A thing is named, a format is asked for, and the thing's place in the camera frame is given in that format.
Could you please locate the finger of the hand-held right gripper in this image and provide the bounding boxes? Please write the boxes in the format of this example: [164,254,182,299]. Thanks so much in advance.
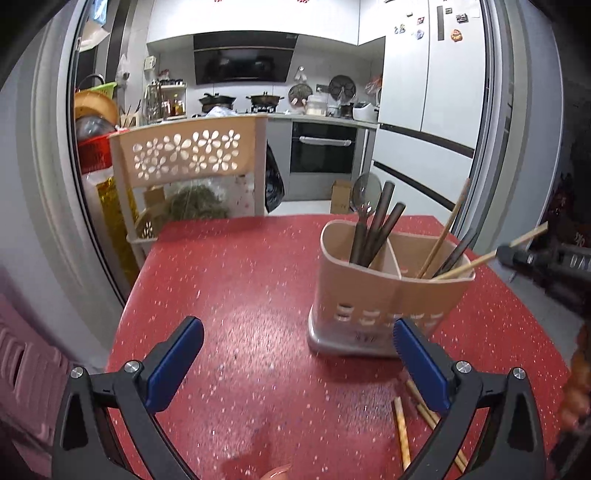
[495,244,556,276]

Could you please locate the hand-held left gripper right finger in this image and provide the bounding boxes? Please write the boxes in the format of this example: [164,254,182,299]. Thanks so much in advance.
[392,318,546,480]

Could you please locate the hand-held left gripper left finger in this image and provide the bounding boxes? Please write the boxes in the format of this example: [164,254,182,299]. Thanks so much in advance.
[52,316,205,480]

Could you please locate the blue patterned long utensil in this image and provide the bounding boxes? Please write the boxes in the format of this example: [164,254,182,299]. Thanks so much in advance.
[431,228,478,280]

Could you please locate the ribbed light wooden chopstick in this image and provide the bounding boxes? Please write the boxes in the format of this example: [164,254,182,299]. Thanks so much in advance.
[392,397,411,470]

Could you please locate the beige plastic utensil holder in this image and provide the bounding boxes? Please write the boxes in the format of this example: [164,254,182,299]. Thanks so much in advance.
[308,220,476,358]

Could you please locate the metal spoon dark handle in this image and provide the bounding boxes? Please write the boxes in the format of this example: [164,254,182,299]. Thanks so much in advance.
[368,202,407,269]
[348,172,384,266]
[362,181,397,268]

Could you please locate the stack of pink plastic stools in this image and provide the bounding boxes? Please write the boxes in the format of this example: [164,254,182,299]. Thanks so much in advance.
[0,291,75,462]

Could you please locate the yellow cooking oil bottle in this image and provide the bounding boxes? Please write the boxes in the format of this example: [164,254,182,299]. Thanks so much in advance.
[95,178,140,274]

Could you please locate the bag of green vegetables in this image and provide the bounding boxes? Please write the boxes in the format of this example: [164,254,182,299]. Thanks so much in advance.
[161,182,232,221]

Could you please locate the dotted white plastic bag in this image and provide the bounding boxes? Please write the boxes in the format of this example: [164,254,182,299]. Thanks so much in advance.
[231,175,254,217]

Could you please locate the cardboard box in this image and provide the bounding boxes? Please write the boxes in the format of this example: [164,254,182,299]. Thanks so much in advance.
[331,180,356,214]

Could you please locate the black plastic bag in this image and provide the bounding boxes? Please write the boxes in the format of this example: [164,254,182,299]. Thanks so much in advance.
[264,143,286,214]

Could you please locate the white refrigerator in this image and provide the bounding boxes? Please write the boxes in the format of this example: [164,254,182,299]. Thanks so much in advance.
[369,0,491,238]

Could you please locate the black built-in oven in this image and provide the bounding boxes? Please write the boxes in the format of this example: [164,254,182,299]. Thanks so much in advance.
[290,122,358,175]

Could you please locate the red plastic basket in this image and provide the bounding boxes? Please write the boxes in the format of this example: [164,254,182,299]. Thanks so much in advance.
[78,134,115,175]

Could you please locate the beige flower cutout storage cart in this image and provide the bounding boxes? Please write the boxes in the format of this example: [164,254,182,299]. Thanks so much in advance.
[108,115,269,245]

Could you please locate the large round hanging rack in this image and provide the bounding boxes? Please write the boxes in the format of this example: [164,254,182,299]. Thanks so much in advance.
[328,75,357,100]

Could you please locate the metal bowl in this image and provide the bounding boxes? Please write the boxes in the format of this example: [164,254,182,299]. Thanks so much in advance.
[75,115,112,139]

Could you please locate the spice rack with bottles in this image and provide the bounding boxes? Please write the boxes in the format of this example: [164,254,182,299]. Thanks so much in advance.
[145,79,188,123]

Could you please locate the black wok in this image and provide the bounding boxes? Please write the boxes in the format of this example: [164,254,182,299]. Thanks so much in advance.
[198,92,238,113]

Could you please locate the yellow round basin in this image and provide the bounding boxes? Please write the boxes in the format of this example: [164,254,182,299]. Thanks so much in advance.
[74,90,120,126]

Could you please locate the white hanging plastic bag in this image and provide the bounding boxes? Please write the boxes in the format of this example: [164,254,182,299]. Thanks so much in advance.
[115,53,132,88]

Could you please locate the black range hood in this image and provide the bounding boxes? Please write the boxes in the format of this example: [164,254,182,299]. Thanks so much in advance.
[193,32,296,86]

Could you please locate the white wall cabinets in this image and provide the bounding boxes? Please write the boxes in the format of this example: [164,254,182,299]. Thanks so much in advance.
[147,0,386,47]

